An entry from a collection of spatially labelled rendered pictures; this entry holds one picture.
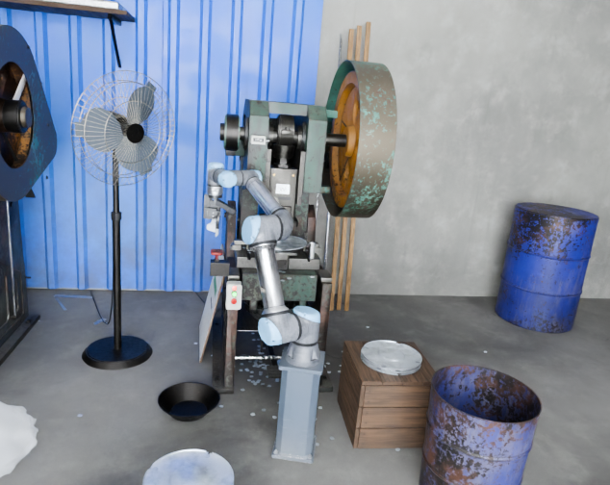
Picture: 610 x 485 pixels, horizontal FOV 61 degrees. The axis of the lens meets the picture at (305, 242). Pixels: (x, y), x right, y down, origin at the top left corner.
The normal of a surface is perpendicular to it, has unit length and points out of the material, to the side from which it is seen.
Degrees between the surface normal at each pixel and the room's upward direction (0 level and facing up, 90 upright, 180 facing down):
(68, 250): 90
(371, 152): 92
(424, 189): 90
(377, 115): 67
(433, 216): 90
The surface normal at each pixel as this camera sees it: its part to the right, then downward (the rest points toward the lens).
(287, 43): 0.17, 0.28
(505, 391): -0.75, 0.07
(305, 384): -0.11, 0.25
